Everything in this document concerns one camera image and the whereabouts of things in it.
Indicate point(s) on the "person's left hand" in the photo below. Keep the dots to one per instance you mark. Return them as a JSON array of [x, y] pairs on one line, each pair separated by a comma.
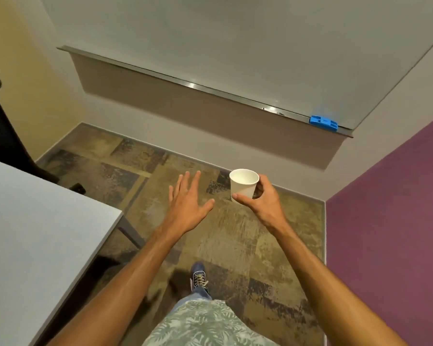
[[186, 208]]

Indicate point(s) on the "person's right hand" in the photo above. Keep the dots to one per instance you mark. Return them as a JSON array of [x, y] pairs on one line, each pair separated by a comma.
[[269, 210]]

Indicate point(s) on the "person's left little finger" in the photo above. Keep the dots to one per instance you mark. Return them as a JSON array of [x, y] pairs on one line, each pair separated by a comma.
[[172, 195]]

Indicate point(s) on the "person's left middle finger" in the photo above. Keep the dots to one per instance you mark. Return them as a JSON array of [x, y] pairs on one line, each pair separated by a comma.
[[186, 183]]

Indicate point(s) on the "person's right thumb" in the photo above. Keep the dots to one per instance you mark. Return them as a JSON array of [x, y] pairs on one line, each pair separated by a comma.
[[244, 200]]

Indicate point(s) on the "person's left thumb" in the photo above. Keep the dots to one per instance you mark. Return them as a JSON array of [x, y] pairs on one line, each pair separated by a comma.
[[207, 207]]

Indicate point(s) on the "white paper cup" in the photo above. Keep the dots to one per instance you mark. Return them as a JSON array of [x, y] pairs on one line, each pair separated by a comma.
[[243, 183]]

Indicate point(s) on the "person's left forearm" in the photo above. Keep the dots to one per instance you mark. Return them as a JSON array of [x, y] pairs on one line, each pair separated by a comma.
[[122, 284]]

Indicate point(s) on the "person's right forearm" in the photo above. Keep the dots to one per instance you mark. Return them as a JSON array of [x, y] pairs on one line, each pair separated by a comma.
[[328, 284]]

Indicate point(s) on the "grey table leg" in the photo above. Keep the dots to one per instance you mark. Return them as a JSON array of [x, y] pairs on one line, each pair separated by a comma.
[[131, 232]]

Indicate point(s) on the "blue lace-up sneaker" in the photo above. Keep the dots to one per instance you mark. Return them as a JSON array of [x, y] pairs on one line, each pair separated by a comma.
[[198, 275]]

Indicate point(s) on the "blue jeans leg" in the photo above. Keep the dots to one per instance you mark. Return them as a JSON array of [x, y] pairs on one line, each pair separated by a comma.
[[195, 297]]

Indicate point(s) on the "metal whiteboard tray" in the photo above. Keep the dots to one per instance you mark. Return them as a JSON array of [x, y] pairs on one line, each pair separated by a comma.
[[202, 87]]

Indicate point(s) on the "blue whiteboard eraser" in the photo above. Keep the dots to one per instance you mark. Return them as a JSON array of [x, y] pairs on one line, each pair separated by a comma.
[[323, 122]]

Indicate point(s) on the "leaf print shirt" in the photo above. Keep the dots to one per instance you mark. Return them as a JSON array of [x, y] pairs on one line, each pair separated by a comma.
[[205, 326]]

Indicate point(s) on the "black office chair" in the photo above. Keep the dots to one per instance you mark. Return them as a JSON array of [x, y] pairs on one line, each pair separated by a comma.
[[3, 133]]

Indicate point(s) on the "white wall whiteboard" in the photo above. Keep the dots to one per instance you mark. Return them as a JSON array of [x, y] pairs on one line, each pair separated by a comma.
[[238, 43]]

